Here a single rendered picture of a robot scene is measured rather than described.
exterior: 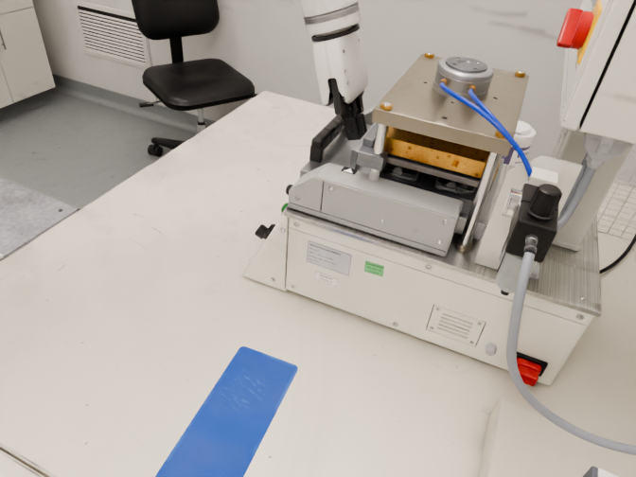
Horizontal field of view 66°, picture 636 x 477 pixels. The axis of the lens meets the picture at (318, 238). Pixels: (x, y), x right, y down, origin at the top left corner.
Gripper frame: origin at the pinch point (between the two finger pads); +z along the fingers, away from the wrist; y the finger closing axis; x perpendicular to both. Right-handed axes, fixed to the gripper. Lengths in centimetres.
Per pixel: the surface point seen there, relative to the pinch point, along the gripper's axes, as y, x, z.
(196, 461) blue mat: 49, -9, 24
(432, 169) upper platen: 10.4, 14.9, 3.6
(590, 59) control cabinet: 16.5, 33.8, -10.6
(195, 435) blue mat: 46, -11, 24
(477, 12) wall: -146, -3, 10
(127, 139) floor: -119, -193, 37
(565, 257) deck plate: 7.7, 31.7, 20.2
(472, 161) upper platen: 10.4, 20.4, 2.7
